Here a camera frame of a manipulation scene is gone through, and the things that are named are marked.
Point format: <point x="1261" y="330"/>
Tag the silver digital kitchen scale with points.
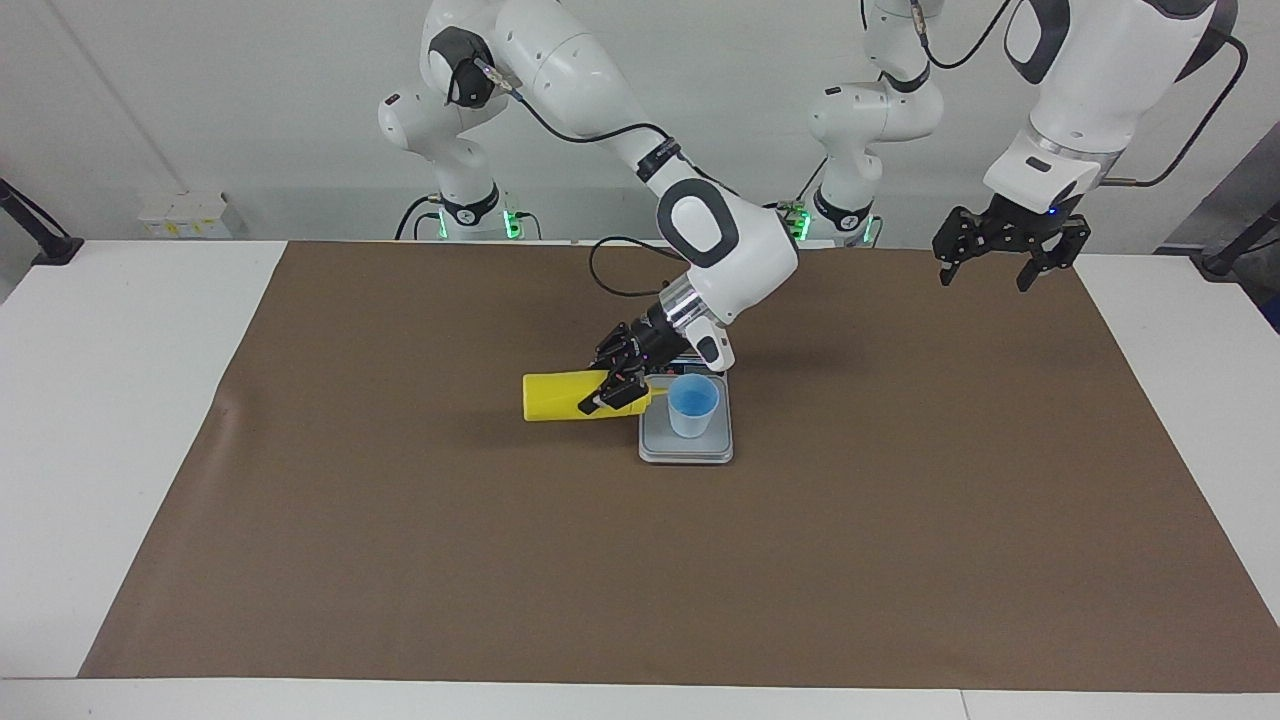
<point x="690" y="452"/>

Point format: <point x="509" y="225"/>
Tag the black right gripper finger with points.
<point x="620" y="350"/>
<point x="622" y="392"/>

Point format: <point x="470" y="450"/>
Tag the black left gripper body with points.
<point x="1028" y="222"/>

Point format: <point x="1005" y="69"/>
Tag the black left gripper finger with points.
<point x="965" y="235"/>
<point x="1068" y="245"/>

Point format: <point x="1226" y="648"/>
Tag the light blue plastic cup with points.
<point x="693" y="405"/>

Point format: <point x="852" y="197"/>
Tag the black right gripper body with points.
<point x="662" y="335"/>

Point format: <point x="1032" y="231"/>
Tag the brown paper mat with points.
<point x="600" y="560"/>

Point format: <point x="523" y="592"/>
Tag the white wall socket box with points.
<point x="185" y="215"/>

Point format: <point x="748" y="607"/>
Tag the yellow squeeze bottle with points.
<point x="555" y="395"/>

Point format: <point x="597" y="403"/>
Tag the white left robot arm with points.
<point x="1100" y="70"/>

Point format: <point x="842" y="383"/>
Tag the black clamp stand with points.
<point x="40" y="240"/>
<point x="1235" y="250"/>

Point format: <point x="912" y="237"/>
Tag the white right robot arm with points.
<point x="740" y="250"/>

